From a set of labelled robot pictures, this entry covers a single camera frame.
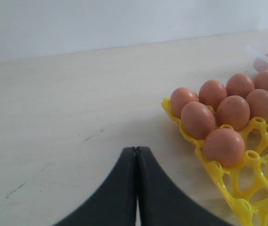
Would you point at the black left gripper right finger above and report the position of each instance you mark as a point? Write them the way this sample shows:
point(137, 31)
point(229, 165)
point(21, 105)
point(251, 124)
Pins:
point(161, 202)

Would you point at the yellow plastic egg tray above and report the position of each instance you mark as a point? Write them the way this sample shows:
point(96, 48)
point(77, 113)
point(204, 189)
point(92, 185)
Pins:
point(252, 201)

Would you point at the clear plastic storage box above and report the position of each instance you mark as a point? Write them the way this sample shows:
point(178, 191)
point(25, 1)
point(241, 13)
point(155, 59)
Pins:
point(265, 58)

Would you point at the brown egg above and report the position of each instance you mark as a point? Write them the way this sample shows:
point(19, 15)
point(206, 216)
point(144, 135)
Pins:
point(266, 80)
point(225, 146)
point(179, 98)
point(212, 93)
point(258, 103)
point(240, 84)
point(260, 65)
point(233, 111)
point(197, 120)

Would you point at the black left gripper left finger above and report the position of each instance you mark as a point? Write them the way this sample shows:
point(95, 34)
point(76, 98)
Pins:
point(114, 201)

